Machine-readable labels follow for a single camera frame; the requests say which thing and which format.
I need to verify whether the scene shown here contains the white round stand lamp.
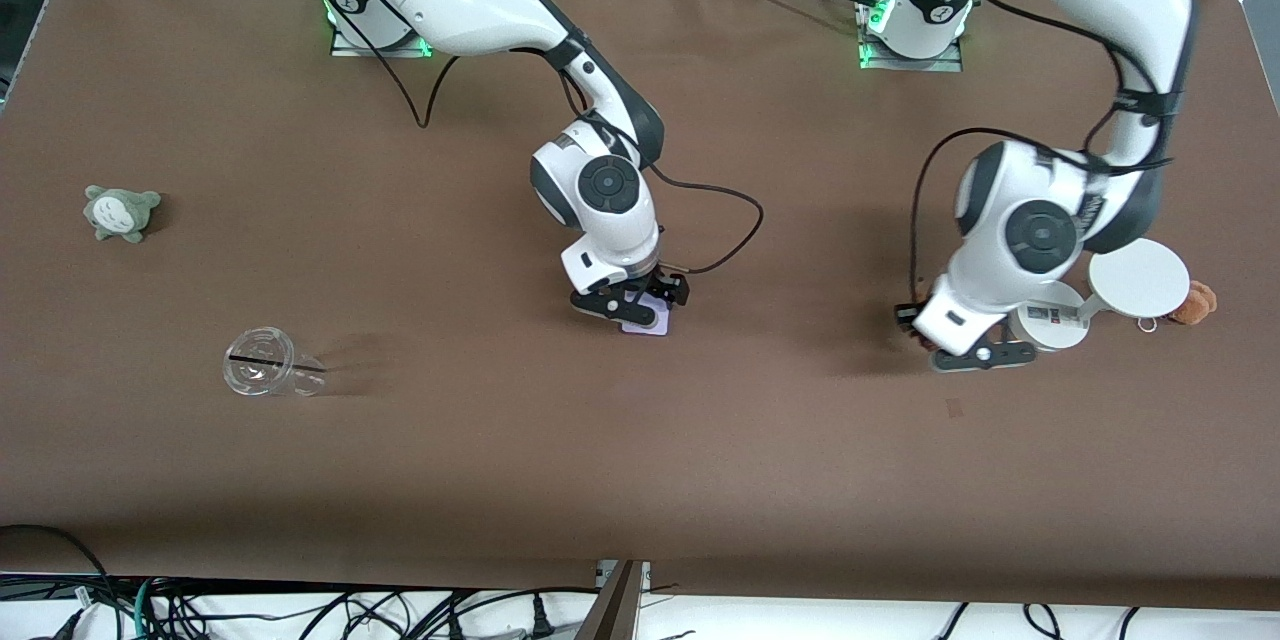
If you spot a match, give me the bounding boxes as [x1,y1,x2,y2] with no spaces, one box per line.
[1005,237,1192,353]

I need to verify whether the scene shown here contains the clear plastic cup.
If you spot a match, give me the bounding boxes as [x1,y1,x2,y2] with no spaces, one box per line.
[222,326,328,398]

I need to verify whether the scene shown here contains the black straw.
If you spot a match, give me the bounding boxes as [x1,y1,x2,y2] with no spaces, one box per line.
[228,352,327,374]

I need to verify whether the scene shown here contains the grey green plush toy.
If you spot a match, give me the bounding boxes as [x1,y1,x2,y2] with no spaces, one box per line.
[83,184,162,244]

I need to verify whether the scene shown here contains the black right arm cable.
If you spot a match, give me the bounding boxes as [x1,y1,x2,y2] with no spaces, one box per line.
[305,0,766,277]

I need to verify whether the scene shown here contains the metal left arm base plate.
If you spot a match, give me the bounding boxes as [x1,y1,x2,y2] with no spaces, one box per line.
[858,32,964,74]

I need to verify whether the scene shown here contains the brown plush bear keychain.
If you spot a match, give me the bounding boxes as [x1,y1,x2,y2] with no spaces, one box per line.
[1170,281,1219,326]

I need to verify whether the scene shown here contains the aluminium profile post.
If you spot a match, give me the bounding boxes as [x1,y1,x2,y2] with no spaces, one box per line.
[575,560,652,640]

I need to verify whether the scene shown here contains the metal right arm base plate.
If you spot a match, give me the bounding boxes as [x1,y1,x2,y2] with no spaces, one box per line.
[330,20,434,59]

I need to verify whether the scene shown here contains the green floor cable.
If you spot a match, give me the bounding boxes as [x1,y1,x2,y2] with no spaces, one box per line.
[133,577,160,640]

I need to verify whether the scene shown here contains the black floor cable loop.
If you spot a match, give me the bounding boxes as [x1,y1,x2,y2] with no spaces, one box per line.
[0,523,113,613]

